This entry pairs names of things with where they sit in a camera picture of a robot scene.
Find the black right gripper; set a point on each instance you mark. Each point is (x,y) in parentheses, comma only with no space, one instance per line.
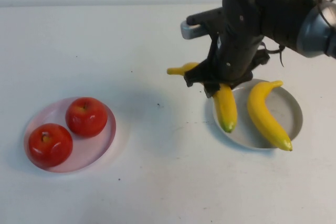
(241,45)

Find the green-tipped yellow banana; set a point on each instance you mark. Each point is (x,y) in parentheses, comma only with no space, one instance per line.
(225,108)

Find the red plastic apple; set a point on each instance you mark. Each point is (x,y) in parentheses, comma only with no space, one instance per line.
(50,150)
(86,121)

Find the grey round plate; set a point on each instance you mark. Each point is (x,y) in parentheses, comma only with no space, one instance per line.
(283,113)

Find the pink round plate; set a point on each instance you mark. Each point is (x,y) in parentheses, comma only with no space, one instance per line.
(89,153)

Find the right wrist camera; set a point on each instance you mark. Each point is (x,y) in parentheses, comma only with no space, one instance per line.
(194,31)

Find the yellow plastic banana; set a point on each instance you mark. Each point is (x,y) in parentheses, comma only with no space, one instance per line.
(265,119)

